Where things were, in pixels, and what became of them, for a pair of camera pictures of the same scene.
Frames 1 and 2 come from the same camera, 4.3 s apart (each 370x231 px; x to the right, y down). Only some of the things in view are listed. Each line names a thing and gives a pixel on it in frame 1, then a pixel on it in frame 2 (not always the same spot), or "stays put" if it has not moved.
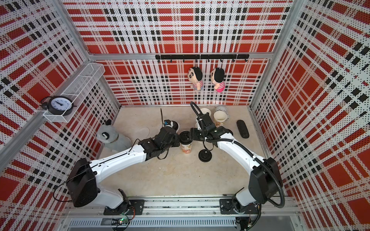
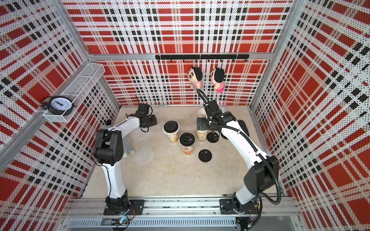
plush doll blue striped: (195, 75) stays put
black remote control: (243, 129) stays put
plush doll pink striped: (217, 77) stays put
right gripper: (193, 132) to (204, 126)
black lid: (184, 138) stays put
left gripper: (177, 142) to (154, 121)
